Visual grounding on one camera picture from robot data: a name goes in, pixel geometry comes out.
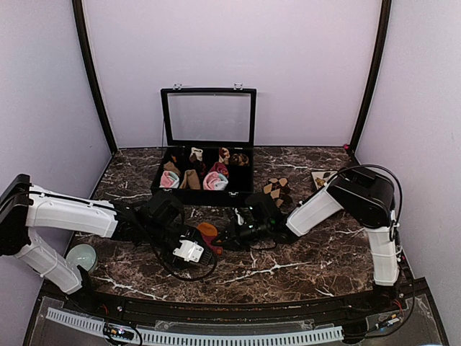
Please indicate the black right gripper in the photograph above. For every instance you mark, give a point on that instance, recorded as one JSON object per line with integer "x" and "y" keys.
{"x": 231, "y": 233}

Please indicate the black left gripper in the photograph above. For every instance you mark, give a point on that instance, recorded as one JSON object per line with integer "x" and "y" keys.
{"x": 176, "y": 263}

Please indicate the maroon purple orange striped sock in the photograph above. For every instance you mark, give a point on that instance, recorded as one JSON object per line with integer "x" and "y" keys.
{"x": 209, "y": 233}

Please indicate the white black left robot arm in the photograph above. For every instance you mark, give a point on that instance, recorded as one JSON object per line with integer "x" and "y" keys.
{"x": 158, "y": 221}

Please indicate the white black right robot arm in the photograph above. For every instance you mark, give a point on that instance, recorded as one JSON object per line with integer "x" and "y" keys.
{"x": 371, "y": 194}

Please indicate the pink white rolled sock right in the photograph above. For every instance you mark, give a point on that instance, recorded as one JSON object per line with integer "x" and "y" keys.
{"x": 215, "y": 181}

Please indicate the pink white rolled sock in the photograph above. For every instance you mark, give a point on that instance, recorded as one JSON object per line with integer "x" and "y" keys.
{"x": 215, "y": 181}
{"x": 169, "y": 180}

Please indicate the brown tan rolled sock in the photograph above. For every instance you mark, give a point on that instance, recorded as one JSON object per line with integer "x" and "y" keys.
{"x": 190, "y": 181}

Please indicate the brown argyle rolled sock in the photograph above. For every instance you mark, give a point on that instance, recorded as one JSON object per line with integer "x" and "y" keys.
{"x": 279, "y": 190}

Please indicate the maroon teal rolled sock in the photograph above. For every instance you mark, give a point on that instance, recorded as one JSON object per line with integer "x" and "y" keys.
{"x": 220, "y": 168}

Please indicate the leopard pattern rolled sock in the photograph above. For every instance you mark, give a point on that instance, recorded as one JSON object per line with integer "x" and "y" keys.
{"x": 241, "y": 160}

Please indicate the pink white rolled sock left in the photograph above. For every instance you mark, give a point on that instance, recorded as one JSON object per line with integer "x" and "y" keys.
{"x": 169, "y": 180}

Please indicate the cream brown rolled sock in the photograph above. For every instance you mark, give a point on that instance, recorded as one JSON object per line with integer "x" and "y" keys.
{"x": 196, "y": 154}

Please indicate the black sock organizer box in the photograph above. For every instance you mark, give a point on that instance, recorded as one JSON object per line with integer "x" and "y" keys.
{"x": 220, "y": 121}

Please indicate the square floral ceramic plate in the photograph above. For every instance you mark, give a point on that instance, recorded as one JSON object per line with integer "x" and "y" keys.
{"x": 320, "y": 178}

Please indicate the pale green bowl left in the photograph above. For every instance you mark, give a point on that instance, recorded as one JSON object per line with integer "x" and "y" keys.
{"x": 85, "y": 256}

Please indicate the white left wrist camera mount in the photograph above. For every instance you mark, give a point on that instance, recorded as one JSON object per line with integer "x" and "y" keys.
{"x": 189, "y": 251}

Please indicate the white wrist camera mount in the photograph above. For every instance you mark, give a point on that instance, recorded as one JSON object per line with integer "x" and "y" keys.
{"x": 189, "y": 251}
{"x": 243, "y": 216}

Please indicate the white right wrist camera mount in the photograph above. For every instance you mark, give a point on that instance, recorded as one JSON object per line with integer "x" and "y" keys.
{"x": 243, "y": 216}

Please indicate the white slotted cable duct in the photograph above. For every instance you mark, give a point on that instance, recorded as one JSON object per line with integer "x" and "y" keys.
{"x": 172, "y": 333}

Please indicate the black front table rail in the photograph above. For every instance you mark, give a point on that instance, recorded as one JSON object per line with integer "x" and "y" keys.
{"x": 147, "y": 312}

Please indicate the black left frame post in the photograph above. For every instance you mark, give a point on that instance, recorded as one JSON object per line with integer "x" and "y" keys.
{"x": 91, "y": 74}

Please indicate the black frame post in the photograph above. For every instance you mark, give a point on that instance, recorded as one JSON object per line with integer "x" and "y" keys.
{"x": 382, "y": 30}
{"x": 91, "y": 74}

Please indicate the black right frame post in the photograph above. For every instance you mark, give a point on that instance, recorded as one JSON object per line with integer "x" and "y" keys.
{"x": 382, "y": 30}

